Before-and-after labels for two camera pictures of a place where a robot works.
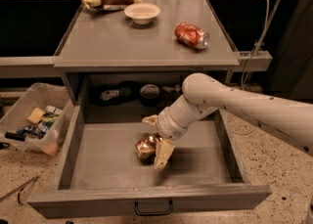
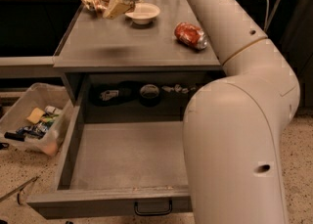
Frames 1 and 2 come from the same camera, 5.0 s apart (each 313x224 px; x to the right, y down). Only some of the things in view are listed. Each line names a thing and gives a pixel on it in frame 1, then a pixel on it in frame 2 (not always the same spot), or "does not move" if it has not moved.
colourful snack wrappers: [40, 128] does not move
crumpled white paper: [177, 88] does not move
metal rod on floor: [18, 190] does not move
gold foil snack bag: [146, 149] -> [100, 2]
